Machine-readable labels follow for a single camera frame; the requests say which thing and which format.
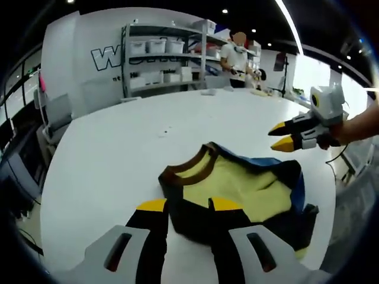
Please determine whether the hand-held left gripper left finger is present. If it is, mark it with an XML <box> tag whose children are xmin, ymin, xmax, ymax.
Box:
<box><xmin>63</xmin><ymin>198</ymin><xmax>170</xmax><ymax>284</ymax></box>

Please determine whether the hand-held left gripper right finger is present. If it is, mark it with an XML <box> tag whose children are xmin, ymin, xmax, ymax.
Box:
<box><xmin>208</xmin><ymin>196</ymin><xmax>332</xmax><ymax>284</ymax></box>

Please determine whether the yellow blue black garment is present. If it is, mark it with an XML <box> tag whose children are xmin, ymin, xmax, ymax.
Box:
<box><xmin>158</xmin><ymin>141</ymin><xmax>320</xmax><ymax>261</ymax></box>

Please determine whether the person's right hand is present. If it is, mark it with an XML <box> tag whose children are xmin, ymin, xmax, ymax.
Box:
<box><xmin>317</xmin><ymin>129</ymin><xmax>345</xmax><ymax>150</ymax></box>

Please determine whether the black tripod light stand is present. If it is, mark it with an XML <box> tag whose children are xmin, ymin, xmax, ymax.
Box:
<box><xmin>274</xmin><ymin>51</ymin><xmax>293</xmax><ymax>98</ymax></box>

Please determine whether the linear ceiling light strip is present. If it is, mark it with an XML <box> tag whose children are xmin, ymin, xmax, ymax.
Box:
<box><xmin>275</xmin><ymin>0</ymin><xmax>303</xmax><ymax>56</ymax></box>

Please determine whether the grey laptop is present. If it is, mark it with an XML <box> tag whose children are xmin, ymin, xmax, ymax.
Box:
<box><xmin>204</xmin><ymin>75</ymin><xmax>232</xmax><ymax>89</ymax></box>

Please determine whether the grey metal shelving rack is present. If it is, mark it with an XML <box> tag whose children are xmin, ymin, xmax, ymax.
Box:
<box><xmin>121</xmin><ymin>22</ymin><xmax>208</xmax><ymax>98</ymax></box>
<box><xmin>189</xmin><ymin>19</ymin><xmax>263</xmax><ymax>86</ymax></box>

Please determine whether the dark office desk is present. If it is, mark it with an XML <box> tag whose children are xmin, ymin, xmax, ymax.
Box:
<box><xmin>0</xmin><ymin>118</ymin><xmax>48</xmax><ymax>205</ymax></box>

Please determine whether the grey chair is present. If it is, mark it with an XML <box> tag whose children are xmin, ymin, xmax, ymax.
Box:
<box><xmin>44</xmin><ymin>94</ymin><xmax>75</xmax><ymax>143</ymax></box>

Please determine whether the group of white storage boxes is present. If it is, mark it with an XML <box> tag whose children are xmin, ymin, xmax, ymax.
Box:
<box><xmin>129</xmin><ymin>38</ymin><xmax>193</xmax><ymax>89</ymax></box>

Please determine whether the white floor stand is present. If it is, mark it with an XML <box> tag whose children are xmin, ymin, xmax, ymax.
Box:
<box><xmin>33</xmin><ymin>67</ymin><xmax>50</xmax><ymax>131</ymax></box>

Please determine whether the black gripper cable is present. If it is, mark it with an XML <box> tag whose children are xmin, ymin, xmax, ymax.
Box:
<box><xmin>325</xmin><ymin>141</ymin><xmax>351</xmax><ymax>165</ymax></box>

